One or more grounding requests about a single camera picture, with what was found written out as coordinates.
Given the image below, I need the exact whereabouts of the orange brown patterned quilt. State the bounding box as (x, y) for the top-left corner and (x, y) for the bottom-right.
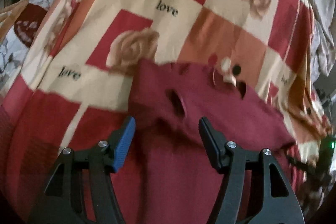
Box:
(1, 0), (47, 48)

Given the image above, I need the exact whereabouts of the maroon red sweater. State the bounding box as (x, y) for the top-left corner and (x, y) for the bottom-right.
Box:
(111, 58), (297, 224)

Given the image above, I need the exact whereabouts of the grey crumpled cloth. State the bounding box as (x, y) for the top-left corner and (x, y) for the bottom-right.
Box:
(309, 0), (335, 82)

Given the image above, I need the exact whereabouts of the red cream patchwork blanket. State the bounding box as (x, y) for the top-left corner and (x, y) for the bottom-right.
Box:
(1, 0), (331, 223)

